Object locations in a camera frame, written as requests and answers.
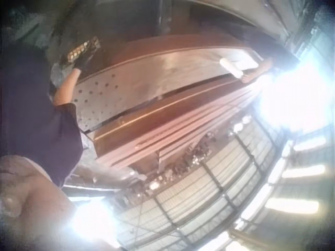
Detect person's right hand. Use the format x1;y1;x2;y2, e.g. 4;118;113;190
73;53;93;72

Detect white roll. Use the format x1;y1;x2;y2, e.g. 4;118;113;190
219;57;244;79

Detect perforated grey metal plate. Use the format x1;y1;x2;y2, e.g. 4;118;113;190
74;48;262;132

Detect heap of metal parts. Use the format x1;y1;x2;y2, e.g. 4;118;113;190
115;130;252;205

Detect white sheet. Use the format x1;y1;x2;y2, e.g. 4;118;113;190
230;50;259;71

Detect curved brown wooden panel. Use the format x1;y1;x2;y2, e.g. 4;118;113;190
98;33;253;73

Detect brown wooden beam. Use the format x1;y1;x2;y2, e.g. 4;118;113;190
86;77;252;161

